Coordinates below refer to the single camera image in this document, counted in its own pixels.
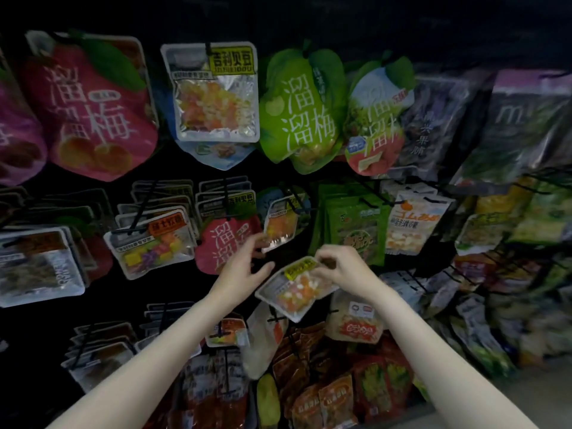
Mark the person's right forearm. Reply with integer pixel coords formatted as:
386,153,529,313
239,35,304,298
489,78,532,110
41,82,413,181
368,285,537,429

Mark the person's right hand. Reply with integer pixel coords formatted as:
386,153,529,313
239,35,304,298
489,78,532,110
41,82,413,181
313,244,387,304

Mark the green yellow-fruit snack bag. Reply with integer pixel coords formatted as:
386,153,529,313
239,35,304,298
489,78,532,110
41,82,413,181
511,178,572,247

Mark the green snack pouch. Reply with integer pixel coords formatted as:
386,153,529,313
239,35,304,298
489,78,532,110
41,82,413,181
308,183,391,266

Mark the person's left hand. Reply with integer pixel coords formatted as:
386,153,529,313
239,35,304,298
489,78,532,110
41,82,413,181
207,232,276,309

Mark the row of pale green pouches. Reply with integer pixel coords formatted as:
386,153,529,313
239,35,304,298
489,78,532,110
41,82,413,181
496,263,572,363

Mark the row of small clear pouches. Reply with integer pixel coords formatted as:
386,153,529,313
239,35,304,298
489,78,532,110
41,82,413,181
61,301,251,394

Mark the colourful fruit candy snack bag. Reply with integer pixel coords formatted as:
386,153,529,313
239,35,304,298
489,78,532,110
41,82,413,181
451,253,502,287

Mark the kiwi slices pouch pink top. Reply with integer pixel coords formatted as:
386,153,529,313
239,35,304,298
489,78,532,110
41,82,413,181
451,69,572,195

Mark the blue white snack bag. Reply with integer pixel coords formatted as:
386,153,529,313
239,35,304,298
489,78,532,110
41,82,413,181
174,138,257,172

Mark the pink round snack bag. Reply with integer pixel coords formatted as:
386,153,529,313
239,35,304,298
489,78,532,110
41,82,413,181
0,49,48,186
24,31,160,182

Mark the row of red orange pouches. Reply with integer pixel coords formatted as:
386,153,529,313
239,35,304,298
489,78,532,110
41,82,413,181
147,321,416,429

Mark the row of small white pouches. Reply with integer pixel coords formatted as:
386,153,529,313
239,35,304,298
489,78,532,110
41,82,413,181
380,266,488,320

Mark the row of white blue pouches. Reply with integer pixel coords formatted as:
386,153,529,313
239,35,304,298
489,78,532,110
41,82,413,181
447,294,518,381

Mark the white orange gummy packet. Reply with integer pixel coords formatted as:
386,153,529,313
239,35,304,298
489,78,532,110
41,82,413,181
386,190,455,257

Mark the white red-label snack bag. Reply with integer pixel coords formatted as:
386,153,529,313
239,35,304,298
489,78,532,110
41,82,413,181
326,294,387,345
241,303,289,381

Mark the orange bean candy packet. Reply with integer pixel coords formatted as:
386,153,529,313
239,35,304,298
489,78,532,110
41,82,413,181
161,42,260,144

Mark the white yellow banana-chip snack bag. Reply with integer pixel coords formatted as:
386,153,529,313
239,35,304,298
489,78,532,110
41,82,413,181
456,196,521,256

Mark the person's left forearm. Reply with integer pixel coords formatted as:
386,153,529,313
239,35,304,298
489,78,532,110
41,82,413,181
49,294,235,429

